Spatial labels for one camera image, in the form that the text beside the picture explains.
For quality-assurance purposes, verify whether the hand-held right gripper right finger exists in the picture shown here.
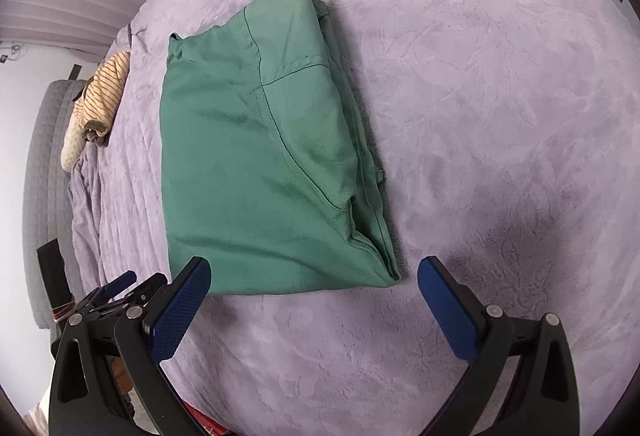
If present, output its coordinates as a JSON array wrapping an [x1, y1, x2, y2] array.
[[417, 256, 581, 436]]

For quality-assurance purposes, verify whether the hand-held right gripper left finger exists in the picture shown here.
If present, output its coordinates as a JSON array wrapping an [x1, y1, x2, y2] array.
[[49, 256, 213, 436]]

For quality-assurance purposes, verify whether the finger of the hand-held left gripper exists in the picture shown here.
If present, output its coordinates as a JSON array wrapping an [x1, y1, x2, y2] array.
[[91, 270, 138, 304], [126, 273, 169, 306]]

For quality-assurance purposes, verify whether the green work shirt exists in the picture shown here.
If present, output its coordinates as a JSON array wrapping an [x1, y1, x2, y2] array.
[[160, 0, 402, 294]]

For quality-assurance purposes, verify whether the person's left forearm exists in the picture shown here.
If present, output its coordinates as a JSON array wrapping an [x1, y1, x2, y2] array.
[[22, 408, 52, 436]]

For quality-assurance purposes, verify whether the grey quilted headboard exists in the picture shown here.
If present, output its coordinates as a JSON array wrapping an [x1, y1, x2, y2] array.
[[22, 78, 88, 332]]

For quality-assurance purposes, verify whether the red cloth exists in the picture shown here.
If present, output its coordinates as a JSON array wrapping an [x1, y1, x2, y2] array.
[[181, 398, 237, 436]]

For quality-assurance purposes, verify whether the beige striped cloth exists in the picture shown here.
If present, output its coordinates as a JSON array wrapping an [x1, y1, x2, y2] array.
[[60, 51, 132, 172]]

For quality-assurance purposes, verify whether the purple plush blanket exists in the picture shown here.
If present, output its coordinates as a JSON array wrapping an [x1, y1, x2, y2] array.
[[65, 0, 640, 436]]

